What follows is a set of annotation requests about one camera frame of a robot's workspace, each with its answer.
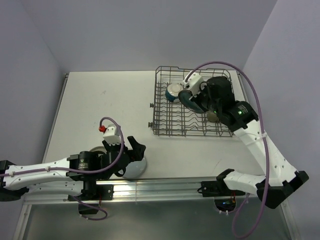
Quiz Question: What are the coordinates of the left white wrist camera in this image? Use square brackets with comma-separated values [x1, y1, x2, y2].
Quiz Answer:
[98, 124, 121, 146]

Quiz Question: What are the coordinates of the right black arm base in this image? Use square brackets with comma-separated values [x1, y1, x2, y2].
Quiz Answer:
[197, 180, 246, 215]

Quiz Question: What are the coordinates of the teal ceramic plate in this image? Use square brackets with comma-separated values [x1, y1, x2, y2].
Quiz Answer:
[178, 90, 205, 114]

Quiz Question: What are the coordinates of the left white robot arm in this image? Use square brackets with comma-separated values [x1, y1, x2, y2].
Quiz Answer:
[0, 135, 147, 202]

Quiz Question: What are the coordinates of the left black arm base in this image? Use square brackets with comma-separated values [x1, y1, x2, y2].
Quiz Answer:
[67, 183, 114, 221]

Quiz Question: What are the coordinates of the beige ceramic plate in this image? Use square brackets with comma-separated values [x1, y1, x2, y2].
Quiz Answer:
[89, 146, 107, 154]

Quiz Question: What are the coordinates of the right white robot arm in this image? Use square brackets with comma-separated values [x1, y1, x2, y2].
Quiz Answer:
[190, 74, 309, 209]

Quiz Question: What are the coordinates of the grey wire dish rack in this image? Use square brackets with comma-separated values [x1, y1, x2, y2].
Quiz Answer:
[149, 65, 237, 138]

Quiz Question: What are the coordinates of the olive ceramic mug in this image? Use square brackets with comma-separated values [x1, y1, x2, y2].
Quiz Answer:
[206, 111, 220, 123]

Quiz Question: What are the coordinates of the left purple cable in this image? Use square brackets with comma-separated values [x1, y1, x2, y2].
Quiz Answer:
[0, 116, 125, 178]

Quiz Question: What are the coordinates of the purple cable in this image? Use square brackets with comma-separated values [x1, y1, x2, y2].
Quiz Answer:
[186, 61, 271, 240]
[0, 116, 125, 178]

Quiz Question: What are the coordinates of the aluminium mounting rail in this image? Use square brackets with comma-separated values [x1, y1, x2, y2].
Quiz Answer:
[23, 176, 261, 205]

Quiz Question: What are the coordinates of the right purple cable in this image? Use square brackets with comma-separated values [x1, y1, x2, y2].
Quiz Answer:
[186, 61, 271, 240]

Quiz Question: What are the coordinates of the teal white ceramic bowl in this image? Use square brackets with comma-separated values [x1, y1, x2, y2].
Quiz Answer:
[165, 83, 183, 103]

